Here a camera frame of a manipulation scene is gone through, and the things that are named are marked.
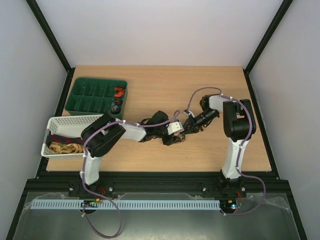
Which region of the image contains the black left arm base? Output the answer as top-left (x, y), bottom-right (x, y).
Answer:
top-left (68, 179), bottom-right (114, 199)

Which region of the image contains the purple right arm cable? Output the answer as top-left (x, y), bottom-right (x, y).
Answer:
top-left (186, 86), bottom-right (266, 217)

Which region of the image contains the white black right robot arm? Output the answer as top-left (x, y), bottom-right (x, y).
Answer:
top-left (195, 94), bottom-right (257, 196)

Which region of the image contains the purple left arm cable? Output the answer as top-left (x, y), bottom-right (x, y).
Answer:
top-left (81, 109), bottom-right (181, 238)

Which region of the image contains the orange rolled tie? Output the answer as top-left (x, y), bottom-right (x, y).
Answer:
top-left (113, 87), bottom-right (126, 99)

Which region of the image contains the white perforated plastic basket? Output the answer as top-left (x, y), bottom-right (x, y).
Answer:
top-left (41, 114), bottom-right (102, 159)

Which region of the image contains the paisley patterned necktie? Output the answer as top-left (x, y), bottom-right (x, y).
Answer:
top-left (173, 133), bottom-right (186, 144)

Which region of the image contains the dark blue rolled tie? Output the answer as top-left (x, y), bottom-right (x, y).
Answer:
top-left (110, 98), bottom-right (123, 114)

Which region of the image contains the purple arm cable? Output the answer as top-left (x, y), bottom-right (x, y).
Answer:
top-left (81, 109), bottom-right (181, 238)
top-left (186, 86), bottom-right (266, 217)

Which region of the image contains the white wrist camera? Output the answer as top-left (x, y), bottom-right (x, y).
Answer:
top-left (167, 121), bottom-right (184, 135)
top-left (183, 109), bottom-right (195, 119)

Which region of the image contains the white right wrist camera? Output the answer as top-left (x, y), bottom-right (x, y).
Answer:
top-left (183, 109), bottom-right (195, 119)

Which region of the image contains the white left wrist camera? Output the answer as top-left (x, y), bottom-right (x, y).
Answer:
top-left (167, 121), bottom-right (184, 135)

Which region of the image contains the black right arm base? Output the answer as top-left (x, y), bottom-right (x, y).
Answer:
top-left (201, 174), bottom-right (246, 199)

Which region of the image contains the green compartment organizer tray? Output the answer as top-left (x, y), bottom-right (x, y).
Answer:
top-left (64, 77), bottom-right (128, 119)

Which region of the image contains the tan patterned tie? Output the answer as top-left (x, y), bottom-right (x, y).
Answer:
top-left (49, 142), bottom-right (84, 154)

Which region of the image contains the black aluminium frame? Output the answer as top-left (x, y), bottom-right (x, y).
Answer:
top-left (6, 0), bottom-right (307, 240)

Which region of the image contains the light blue slotted cable duct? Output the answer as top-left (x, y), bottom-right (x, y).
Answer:
top-left (30, 199), bottom-right (221, 211)

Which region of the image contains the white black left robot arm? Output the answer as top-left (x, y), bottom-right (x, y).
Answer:
top-left (79, 110), bottom-right (200, 185)

